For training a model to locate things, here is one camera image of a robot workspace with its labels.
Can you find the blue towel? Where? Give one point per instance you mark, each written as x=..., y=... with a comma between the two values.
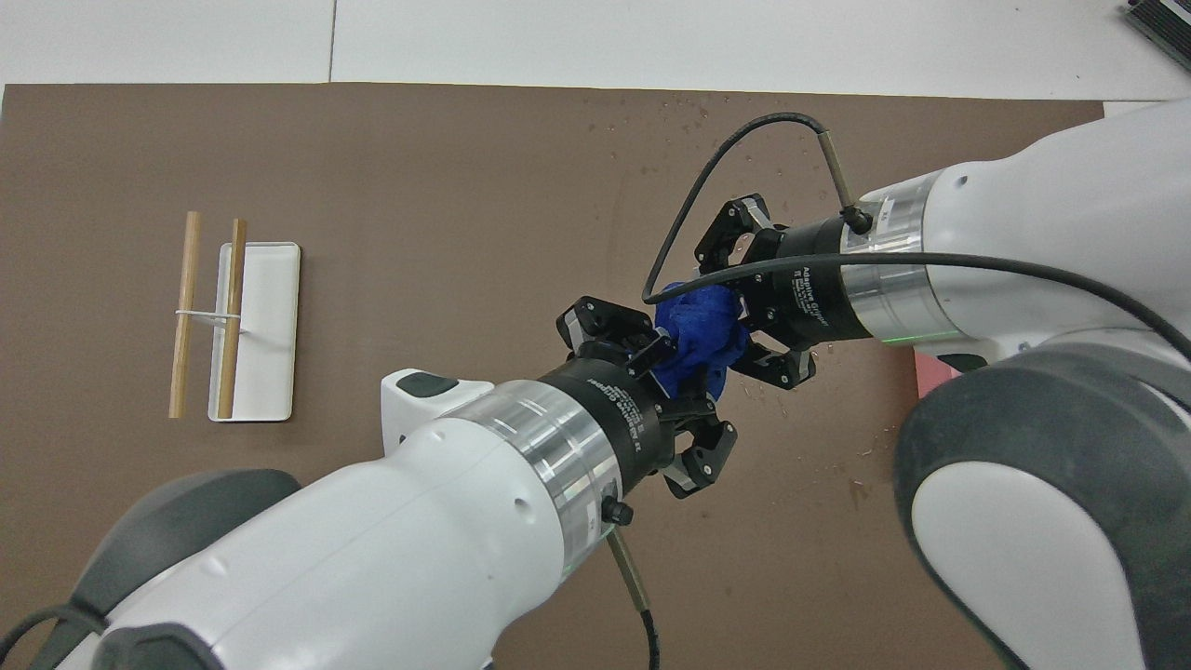
x=702, y=330

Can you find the wooden rack rod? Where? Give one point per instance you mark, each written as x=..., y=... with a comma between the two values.
x=186, y=307
x=233, y=316

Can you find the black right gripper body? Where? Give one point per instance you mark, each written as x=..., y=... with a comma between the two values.
x=800, y=302

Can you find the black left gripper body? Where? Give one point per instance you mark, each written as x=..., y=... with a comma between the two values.
x=628, y=419

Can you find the brown table mat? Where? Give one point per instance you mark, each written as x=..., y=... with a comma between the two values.
x=419, y=186

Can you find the pink plastic bin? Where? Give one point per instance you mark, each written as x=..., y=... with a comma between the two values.
x=933, y=372

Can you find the white rack base tray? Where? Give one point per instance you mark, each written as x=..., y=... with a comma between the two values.
x=274, y=316

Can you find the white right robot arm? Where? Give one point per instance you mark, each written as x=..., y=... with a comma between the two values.
x=1051, y=465

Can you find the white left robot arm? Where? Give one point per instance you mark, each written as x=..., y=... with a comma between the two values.
x=372, y=540

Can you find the grey laptop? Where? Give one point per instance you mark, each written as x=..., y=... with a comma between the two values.
x=1163, y=19

